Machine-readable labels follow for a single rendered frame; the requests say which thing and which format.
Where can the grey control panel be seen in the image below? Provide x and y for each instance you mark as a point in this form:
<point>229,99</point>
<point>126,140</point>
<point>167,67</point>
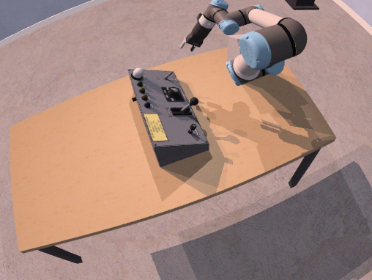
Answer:
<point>175,133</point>

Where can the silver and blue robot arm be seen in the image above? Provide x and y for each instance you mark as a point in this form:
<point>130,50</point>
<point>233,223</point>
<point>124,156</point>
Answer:
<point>262,48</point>

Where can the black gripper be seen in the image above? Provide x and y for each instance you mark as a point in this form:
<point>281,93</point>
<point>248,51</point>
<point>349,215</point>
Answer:
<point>199,32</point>

